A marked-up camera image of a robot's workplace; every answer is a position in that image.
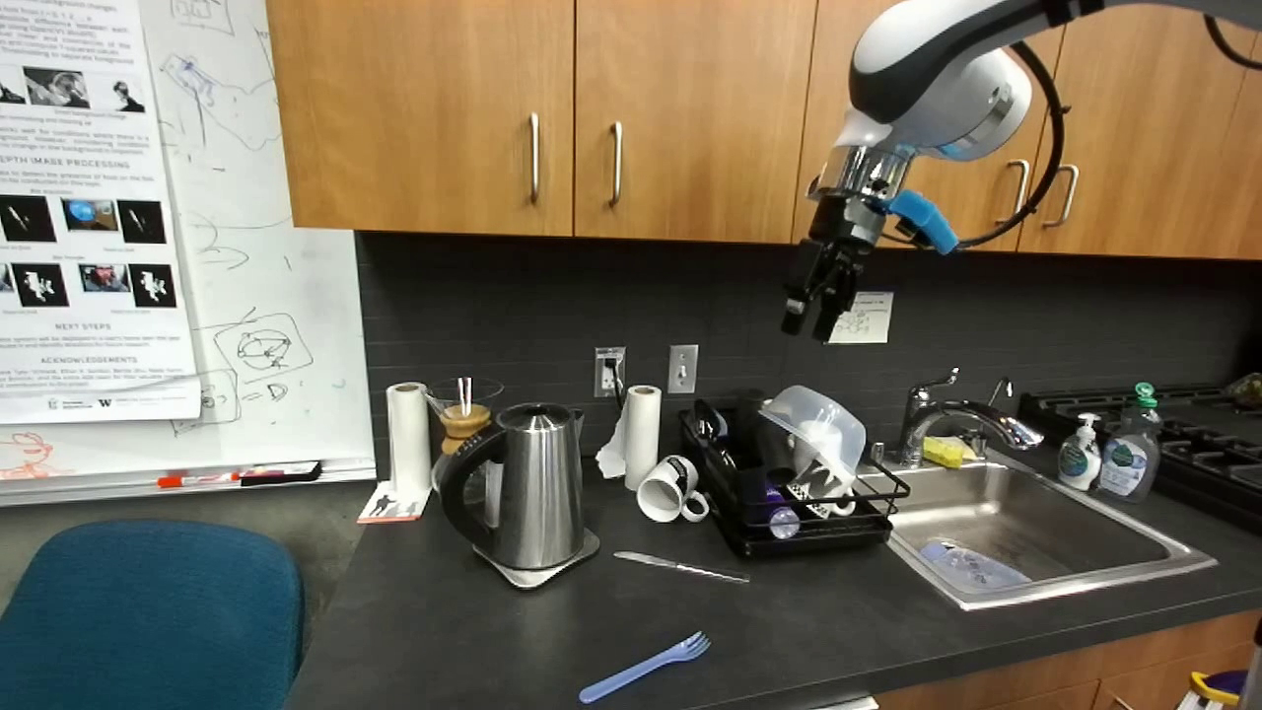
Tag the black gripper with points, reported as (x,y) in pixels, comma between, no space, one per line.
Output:
(851,222)

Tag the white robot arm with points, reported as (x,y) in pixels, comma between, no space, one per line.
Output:
(920,64)

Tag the green cap dish soap bottle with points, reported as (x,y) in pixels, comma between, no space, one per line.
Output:
(1129,458)

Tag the white paper note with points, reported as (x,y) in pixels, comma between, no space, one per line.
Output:
(869,322)

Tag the clear plastic food container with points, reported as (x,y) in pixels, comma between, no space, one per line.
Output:
(815,424)

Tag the chrome faucet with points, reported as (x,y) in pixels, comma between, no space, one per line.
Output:
(939,420)

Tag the black utensil holder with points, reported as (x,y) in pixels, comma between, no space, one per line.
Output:
(707,437)

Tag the yellow sponge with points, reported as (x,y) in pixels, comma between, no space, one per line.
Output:
(949,454)

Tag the wooden cabinet door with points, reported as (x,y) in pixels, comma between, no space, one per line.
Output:
(409,103)
(986,181)
(713,103)
(1169,144)

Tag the purple bottle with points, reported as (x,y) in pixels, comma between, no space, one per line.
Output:
(777,515)

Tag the clear plastic knife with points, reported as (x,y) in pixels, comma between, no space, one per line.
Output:
(677,565)

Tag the hand soap pump bottle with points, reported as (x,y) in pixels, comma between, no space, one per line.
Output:
(1079,458)

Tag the blue plastic sheet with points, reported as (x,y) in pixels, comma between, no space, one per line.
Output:
(973,568)

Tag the stainless steel sink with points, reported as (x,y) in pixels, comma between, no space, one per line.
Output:
(1049,525)

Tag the stainless steel electric kettle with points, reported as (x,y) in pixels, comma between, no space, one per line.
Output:
(539,485)

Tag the black stove top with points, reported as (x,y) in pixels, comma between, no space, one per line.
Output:
(1207,458)

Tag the tall paper towel roll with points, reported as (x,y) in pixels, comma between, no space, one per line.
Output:
(409,437)

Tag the whiteboard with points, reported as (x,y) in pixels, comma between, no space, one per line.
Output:
(288,262)

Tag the yellow and blue object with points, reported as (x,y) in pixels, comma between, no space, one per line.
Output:
(1217,688)

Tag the black marker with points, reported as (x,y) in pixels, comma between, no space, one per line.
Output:
(280,470)

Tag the red marker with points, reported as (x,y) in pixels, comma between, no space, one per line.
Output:
(197,479)

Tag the research poster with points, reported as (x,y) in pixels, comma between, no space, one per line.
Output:
(91,199)

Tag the blue office chair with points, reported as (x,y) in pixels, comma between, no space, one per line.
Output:
(143,617)

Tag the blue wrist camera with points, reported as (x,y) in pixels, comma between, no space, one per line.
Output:
(927,222)

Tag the grey wall outlet plate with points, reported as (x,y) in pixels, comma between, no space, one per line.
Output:
(684,368)

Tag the wall outlet with plug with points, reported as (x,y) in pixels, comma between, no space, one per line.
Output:
(608,370)

